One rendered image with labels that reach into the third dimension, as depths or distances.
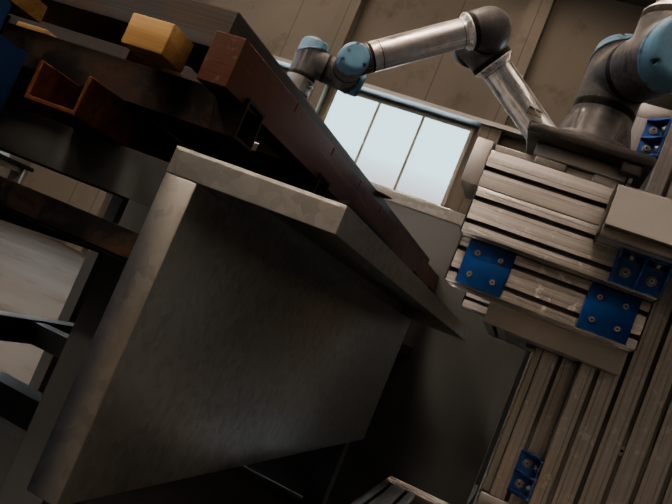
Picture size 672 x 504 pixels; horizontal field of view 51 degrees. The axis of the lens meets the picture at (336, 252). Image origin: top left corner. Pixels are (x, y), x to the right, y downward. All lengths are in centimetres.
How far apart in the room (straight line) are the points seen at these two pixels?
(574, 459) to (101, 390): 99
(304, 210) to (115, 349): 24
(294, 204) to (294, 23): 1086
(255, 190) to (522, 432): 98
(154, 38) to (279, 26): 1074
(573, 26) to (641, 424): 963
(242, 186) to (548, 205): 75
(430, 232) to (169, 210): 170
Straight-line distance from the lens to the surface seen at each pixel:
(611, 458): 151
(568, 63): 1066
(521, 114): 202
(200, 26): 90
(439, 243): 237
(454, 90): 1054
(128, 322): 75
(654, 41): 132
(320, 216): 68
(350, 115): 1063
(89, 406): 77
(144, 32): 88
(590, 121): 140
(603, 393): 150
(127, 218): 92
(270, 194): 71
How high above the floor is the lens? 58
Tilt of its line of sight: 5 degrees up
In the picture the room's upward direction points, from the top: 23 degrees clockwise
